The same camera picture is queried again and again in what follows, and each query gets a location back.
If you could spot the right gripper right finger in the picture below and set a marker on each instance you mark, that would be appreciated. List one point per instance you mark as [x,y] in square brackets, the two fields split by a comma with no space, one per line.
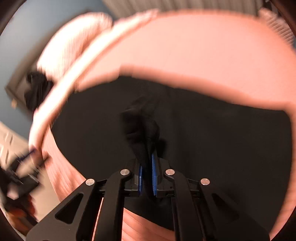
[161,186]

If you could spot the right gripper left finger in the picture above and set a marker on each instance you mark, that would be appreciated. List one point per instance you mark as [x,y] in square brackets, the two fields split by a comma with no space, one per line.
[133,187]

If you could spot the black pants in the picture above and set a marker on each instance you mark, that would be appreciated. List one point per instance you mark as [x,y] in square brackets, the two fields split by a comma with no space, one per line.
[246,152]

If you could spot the light pink folded blanket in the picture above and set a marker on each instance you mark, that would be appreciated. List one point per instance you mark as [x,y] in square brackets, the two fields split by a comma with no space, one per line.
[76,78]

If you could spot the black garment beside bed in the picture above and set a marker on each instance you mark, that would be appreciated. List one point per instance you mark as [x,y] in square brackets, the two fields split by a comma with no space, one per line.
[39,88]

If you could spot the salmon quilted bedspread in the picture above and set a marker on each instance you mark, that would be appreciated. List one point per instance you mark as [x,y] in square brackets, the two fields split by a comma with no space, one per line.
[229,57]

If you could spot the pink lace pillow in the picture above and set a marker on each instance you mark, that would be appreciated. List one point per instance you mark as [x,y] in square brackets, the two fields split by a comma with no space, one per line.
[69,42]

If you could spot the grey pleated curtain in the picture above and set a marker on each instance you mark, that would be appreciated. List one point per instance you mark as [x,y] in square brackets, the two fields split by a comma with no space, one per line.
[123,8]

